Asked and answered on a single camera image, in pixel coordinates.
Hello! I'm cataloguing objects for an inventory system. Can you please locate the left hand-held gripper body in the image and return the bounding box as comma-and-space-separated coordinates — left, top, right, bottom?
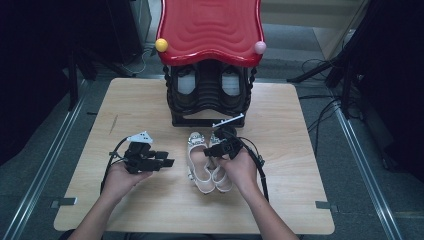
123, 130, 156, 175

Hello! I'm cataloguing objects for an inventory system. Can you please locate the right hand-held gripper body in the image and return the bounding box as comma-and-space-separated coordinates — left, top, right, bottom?
211, 113, 246, 161

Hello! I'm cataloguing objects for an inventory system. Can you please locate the white high-heeled shoe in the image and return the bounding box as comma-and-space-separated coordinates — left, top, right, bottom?
185, 131, 217, 196
208, 133, 235, 194

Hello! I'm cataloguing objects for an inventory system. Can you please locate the black leather shoe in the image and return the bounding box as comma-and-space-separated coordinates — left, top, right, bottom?
218, 63, 250, 108
171, 64, 202, 108

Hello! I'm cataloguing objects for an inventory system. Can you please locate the black shoe rack red top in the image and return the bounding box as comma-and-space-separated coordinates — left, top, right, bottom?
154, 0, 268, 129

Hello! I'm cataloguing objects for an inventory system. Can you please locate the person's right hand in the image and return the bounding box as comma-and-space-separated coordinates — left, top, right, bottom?
217, 147, 260, 193

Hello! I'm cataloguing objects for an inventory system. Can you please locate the person's left hand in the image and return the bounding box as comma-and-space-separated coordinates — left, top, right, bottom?
99, 162, 153, 204

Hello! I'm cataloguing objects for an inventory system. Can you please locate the person's dark clothing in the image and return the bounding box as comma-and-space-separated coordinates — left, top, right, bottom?
59, 229, 303, 240

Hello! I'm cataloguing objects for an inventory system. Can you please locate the black metal stand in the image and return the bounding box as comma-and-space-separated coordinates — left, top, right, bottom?
66, 49, 90, 112

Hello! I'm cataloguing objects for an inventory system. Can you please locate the pink ball knob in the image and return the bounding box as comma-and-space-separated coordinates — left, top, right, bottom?
254, 40, 268, 56

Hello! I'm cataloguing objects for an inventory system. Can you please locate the black tripod stand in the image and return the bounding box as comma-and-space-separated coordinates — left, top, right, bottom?
286, 0, 382, 117

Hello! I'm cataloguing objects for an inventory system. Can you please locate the yellow ball knob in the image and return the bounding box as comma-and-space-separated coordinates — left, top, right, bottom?
155, 38, 169, 53

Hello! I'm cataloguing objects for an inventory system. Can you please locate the dark curtain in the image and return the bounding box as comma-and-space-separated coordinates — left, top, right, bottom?
0, 0, 148, 167
344, 0, 424, 184

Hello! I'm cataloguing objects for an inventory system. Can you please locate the left hand-held gripper cable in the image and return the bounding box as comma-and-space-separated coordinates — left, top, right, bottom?
99, 135, 132, 196

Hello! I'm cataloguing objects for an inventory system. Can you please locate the hand-held gripper cable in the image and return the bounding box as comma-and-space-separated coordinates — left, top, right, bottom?
229, 129, 271, 203
99, 135, 132, 196

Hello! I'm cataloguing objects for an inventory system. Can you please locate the right hand-held gripper cable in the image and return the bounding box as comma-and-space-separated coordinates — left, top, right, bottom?
229, 129, 271, 203

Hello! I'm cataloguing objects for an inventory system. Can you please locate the grey table bracket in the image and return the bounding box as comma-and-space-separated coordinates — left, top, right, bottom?
49, 197, 79, 210
314, 200, 340, 214

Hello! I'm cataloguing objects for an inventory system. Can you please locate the white floor cable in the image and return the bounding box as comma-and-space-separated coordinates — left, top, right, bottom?
130, 47, 153, 76

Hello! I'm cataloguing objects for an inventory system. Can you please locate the black floor cable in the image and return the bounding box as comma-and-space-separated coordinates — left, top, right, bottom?
300, 58, 338, 83
298, 94, 346, 158

